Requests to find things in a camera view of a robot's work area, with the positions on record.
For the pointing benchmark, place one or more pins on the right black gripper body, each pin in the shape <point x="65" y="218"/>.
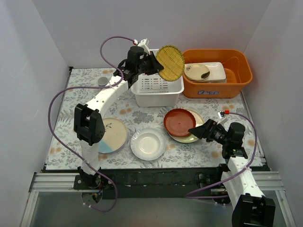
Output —
<point x="209" y="130"/>

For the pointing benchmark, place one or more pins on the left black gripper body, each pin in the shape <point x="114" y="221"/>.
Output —
<point x="151" y="64"/>

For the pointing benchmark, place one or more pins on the round woven bamboo mat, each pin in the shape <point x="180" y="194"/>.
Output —
<point x="172" y="59"/>

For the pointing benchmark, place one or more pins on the red lacquer plate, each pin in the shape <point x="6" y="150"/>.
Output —
<point x="178" y="121"/>

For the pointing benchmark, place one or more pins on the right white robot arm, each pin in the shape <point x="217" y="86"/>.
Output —
<point x="251" y="208"/>

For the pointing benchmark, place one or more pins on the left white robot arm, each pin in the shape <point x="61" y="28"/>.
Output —
<point x="88" y="123"/>

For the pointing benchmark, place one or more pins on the white plastic bin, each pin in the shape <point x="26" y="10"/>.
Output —
<point x="159" y="99"/>

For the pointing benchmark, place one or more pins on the orange plastic bin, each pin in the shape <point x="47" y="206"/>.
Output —
<point x="236" y="67"/>

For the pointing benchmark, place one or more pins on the cream plate under stack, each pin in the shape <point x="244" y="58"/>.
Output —
<point x="191" y="138"/>

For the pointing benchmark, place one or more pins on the white perforated drain tray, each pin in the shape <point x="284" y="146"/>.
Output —
<point x="153" y="84"/>

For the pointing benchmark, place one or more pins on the grey ceramic cup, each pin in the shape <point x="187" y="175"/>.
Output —
<point x="102" y="81"/>

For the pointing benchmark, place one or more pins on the cream plate with flower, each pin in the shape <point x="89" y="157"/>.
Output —
<point x="196" y="72"/>

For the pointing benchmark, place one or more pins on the white scalloped plate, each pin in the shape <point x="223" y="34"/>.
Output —
<point x="148" y="144"/>

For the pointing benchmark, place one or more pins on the white rectangular dish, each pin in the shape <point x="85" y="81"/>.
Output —
<point x="217" y="73"/>

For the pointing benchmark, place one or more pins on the floral table mat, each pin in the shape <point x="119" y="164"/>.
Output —
<point x="82" y="83"/>

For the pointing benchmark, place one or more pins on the beige and blue plate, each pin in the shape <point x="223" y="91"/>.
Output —
<point x="115" y="136"/>

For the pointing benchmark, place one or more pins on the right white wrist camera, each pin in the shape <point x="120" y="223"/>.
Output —
<point x="222" y="116"/>

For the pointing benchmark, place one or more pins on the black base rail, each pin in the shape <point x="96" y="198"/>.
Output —
<point x="163" y="183"/>

